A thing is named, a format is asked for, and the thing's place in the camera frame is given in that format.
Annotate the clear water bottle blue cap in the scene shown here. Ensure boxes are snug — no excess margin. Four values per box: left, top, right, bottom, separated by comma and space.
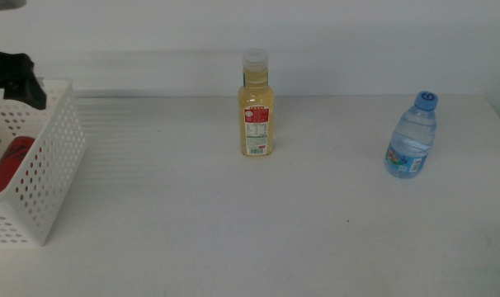
384, 90, 439, 180

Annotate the yellow tea bottle red label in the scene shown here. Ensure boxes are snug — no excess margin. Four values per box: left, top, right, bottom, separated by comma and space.
237, 47, 276, 157

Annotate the red can in basket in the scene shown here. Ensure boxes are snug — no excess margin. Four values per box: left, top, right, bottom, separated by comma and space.
0, 135, 36, 197

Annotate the white perforated plastic basket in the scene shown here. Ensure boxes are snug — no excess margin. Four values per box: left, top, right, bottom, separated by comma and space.
0, 78, 87, 248

